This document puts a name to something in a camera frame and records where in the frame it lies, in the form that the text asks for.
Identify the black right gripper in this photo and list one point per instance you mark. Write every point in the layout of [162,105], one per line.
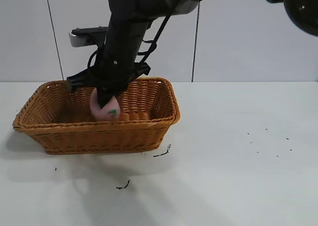
[119,52]

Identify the pink soft toy peach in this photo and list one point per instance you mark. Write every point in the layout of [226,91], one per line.
[109,113]

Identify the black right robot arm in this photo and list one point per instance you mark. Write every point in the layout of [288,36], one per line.
[139,2]

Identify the brown woven wicker basket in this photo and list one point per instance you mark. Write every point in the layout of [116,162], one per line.
[99,136]

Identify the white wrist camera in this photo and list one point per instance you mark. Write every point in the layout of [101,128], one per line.
[82,39]

